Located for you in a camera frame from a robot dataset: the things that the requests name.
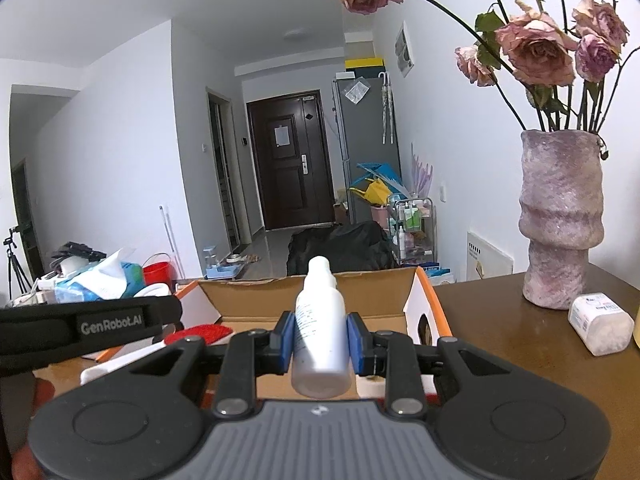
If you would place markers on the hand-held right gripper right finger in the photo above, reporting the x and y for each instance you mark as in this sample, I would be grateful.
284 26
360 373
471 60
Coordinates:
354 342

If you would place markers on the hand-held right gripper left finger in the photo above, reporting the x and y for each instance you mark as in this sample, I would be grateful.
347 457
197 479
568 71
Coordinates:
286 342

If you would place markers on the white spray bottle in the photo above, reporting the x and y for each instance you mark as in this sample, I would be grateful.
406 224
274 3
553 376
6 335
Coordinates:
320 330

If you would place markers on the red cardboard box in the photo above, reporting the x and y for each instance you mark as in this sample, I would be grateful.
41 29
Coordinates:
260 297

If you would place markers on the red white lint brush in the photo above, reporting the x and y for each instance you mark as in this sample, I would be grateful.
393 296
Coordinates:
200 333

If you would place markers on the person's left hand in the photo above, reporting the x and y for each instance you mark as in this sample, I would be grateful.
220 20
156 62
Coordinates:
44 391

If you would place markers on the blue tissue pack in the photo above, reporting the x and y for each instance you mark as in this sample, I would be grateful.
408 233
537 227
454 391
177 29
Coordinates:
107 275

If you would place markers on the black tripod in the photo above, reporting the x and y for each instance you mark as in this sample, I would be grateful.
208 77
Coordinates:
15 260

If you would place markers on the black bag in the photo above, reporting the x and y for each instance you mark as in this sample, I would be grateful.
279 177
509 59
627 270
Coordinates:
340 250

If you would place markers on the pet water dispenser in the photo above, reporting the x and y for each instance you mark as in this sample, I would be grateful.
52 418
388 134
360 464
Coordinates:
218 266

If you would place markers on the red bucket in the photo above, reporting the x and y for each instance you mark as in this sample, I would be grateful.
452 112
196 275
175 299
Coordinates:
159 266

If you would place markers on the blue white packet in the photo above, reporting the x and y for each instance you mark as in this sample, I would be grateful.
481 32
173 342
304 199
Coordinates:
440 275

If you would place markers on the storage trolley with bottles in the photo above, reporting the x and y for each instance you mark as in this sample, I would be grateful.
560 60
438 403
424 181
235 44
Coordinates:
412 230

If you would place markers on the yellow bag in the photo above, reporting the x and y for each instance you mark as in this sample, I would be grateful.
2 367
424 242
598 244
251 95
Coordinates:
375 192

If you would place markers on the blue folding rack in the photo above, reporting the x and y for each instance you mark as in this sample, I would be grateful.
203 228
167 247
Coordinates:
375 170

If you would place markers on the grey side door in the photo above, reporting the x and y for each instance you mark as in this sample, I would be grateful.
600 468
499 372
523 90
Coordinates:
222 180

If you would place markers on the pale purple decoration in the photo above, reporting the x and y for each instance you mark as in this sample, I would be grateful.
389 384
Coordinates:
422 175

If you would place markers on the dark brown door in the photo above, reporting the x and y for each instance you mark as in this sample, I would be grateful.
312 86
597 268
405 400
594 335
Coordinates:
290 160

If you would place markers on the paper notice on door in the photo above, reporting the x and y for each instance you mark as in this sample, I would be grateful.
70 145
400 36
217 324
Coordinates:
281 135

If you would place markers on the grey refrigerator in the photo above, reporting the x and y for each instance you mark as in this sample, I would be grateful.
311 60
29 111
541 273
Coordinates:
367 130

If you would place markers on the pink ceramic vase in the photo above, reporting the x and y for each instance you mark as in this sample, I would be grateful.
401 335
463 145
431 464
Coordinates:
555 220

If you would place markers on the white folded umbrella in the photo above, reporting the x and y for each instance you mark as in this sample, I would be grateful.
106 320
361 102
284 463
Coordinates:
385 107

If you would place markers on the white plastic jar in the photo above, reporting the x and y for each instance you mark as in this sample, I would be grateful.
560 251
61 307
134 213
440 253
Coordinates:
600 322

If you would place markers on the clear document pouch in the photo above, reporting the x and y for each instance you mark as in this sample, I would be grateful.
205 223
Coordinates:
356 91

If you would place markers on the yellow box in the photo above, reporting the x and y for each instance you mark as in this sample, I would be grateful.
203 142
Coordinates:
365 63

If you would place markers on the bunch of dried pink roses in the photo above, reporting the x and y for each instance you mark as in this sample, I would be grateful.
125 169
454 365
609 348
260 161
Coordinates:
537 45

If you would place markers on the white wall socket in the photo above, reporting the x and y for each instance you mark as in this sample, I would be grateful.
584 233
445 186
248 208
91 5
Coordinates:
442 192

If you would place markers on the wall electrical panel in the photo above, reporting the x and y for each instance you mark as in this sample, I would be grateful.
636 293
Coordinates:
404 50

